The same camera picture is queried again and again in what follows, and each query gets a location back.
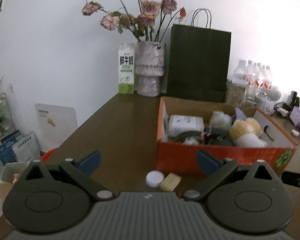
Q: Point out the plastic bag bundle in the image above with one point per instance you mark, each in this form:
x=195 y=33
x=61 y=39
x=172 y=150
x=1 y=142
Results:
x=220 y=120

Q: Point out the white leaning board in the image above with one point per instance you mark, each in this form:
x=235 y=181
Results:
x=56 y=124

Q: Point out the black pouch bag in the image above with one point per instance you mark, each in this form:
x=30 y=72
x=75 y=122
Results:
x=211 y=136

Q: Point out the green white milk carton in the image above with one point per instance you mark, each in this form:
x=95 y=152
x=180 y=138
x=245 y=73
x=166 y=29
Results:
x=126 y=68

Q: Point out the white charger with cable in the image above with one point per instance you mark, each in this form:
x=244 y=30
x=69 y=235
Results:
x=282 y=109

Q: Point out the dried pink rose bouquet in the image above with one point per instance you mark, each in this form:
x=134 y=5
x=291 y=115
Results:
x=145 y=24

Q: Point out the yellow white plush toy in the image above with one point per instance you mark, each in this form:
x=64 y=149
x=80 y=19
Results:
x=246 y=133

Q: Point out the pack of water bottles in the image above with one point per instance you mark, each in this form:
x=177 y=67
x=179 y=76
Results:
x=253 y=74

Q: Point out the black paper shopping bag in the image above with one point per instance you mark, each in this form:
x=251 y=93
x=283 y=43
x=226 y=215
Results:
x=199 y=60

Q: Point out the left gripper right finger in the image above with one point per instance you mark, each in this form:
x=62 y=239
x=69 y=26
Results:
x=208 y=163

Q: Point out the white jar lid left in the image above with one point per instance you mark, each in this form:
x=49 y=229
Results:
x=154 y=179

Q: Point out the blue white box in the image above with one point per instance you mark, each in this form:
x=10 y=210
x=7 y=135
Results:
x=18 y=148

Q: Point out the crumpled white tissue ball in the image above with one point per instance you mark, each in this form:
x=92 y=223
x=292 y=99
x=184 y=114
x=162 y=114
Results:
x=191 y=141

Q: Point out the black stand device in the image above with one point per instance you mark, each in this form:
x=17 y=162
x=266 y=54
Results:
x=294 y=100

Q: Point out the wet wipes pack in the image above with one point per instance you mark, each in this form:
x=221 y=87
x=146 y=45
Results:
x=183 y=123

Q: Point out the small white bottle cap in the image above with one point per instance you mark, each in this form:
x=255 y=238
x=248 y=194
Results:
x=295 y=133

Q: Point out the grey textured vase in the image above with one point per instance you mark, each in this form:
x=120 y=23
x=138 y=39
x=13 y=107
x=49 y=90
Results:
x=149 y=67

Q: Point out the clear glass cup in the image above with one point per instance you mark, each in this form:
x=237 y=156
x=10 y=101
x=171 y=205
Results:
x=251 y=98

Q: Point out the grey speckled container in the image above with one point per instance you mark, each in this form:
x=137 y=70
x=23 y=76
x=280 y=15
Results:
x=234 y=93

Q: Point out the purple item in box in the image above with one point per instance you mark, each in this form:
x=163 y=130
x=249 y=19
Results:
x=239 y=114

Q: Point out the cardboard trash box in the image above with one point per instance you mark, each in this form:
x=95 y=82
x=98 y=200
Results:
x=10 y=174

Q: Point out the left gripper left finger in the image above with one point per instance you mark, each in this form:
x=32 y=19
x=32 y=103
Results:
x=89 y=163

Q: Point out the beige eraser block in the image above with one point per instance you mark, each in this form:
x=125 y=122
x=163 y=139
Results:
x=170 y=182

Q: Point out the white tin box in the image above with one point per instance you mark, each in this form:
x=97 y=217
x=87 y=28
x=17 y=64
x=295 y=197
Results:
x=267 y=106

